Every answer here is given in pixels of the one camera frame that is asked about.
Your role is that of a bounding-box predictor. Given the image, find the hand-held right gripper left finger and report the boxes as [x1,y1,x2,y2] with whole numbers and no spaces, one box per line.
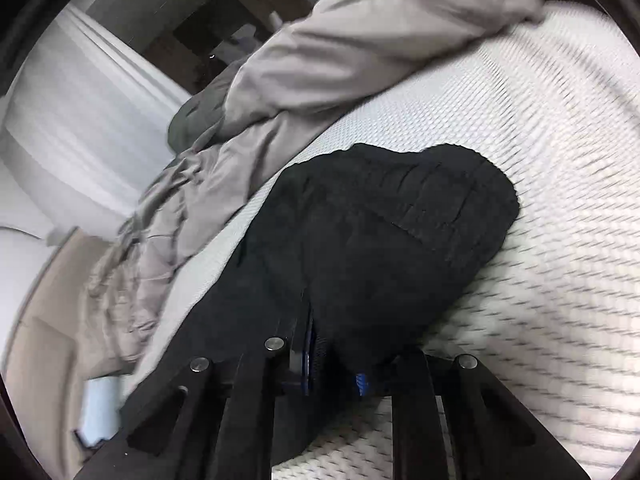
[75,309,327,480]

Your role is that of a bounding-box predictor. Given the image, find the grey quilted comforter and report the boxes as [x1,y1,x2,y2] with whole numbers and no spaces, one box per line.
[75,0,546,376]

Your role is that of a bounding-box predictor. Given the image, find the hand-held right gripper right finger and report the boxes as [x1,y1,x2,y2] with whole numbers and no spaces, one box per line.
[352,351,591,480]

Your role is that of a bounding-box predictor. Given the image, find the dark wooden furniture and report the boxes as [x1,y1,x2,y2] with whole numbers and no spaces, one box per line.
[145,0,321,96]

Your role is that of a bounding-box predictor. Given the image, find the pale blue box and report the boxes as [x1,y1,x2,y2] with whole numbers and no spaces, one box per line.
[75,375,126,448]

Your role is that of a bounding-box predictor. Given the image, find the white curtain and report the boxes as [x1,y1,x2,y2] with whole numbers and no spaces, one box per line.
[0,2,191,241]

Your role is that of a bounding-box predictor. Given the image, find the black pants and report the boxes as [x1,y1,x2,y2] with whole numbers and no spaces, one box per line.
[120,142,521,463]

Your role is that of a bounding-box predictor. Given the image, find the white textured mattress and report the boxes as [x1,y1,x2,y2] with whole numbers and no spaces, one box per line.
[135,0,640,480]

